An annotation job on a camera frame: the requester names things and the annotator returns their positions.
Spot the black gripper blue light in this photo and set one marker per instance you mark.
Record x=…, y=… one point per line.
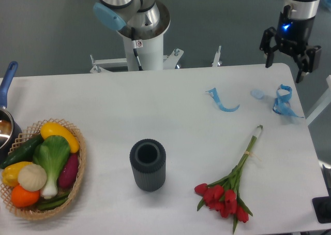
x=291, y=39

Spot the red tulip bouquet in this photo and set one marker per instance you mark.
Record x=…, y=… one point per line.
x=223, y=195

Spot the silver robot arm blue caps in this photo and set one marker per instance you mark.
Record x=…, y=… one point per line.
x=142, y=24

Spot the pale blue bottle cap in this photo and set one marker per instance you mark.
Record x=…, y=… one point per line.
x=257, y=94

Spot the tangled blue ribbon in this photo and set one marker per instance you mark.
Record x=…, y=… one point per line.
x=282, y=101

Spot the blue object top corner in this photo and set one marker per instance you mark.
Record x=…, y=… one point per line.
x=326, y=4

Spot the blue ribbon strip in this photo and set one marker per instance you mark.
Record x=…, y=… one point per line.
x=214, y=94

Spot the black device at edge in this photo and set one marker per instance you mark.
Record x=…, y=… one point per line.
x=322, y=209

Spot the dark grey ribbed vase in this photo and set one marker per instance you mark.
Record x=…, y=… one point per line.
x=148, y=163

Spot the purple sweet potato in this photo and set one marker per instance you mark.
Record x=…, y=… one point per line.
x=69, y=172

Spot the yellow squash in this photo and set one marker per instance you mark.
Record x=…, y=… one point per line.
x=56, y=129

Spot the green bok choy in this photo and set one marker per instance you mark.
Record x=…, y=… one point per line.
x=52, y=156

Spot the woven wicker basket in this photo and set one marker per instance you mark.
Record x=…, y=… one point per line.
x=33, y=213

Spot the green bean pods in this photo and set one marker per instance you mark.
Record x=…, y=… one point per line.
x=53, y=203

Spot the dark green cucumber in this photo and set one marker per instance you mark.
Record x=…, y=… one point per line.
x=24, y=152

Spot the cream white garlic bulb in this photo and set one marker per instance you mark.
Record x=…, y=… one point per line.
x=32, y=177

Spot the yellow bell pepper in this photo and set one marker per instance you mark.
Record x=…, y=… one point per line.
x=11, y=172

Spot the orange fruit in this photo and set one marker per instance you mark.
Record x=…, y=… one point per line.
x=21, y=198

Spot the white frame bar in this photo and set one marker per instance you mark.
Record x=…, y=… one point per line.
x=319, y=105

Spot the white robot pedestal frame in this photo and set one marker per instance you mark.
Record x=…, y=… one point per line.
x=141, y=55

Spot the blue handled saucepan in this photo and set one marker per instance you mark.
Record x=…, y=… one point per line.
x=9, y=128

